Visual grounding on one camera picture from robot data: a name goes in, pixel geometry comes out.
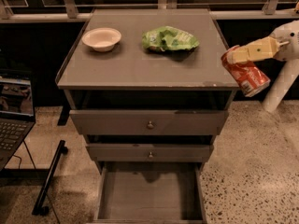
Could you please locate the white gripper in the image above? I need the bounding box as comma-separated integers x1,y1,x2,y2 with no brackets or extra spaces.
226,21,299,64

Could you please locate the red coke can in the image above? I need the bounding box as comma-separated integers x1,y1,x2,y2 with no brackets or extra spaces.
221,46,270,97

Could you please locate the grey drawer cabinet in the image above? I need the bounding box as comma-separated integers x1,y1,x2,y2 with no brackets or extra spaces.
54,8,247,224

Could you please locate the grey top drawer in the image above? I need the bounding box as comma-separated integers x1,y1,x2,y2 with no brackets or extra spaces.
70,110,228,135

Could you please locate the grey middle drawer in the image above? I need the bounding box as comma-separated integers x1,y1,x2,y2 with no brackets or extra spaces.
86,144,214,162

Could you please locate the grey open bottom drawer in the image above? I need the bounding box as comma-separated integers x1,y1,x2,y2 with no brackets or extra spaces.
94,162,207,224

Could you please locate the green chip bag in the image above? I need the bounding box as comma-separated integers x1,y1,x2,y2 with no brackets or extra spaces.
142,26,199,52

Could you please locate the white bowl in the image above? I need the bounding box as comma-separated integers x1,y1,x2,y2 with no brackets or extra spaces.
82,28,121,52

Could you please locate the metal window railing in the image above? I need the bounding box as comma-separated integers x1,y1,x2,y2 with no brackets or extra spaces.
0,0,299,23

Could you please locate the black laptop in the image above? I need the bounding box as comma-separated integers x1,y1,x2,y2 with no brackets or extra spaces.
0,77,36,170

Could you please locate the black laptop stand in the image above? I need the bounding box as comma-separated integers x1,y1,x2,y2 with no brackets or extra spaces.
0,140,68,217

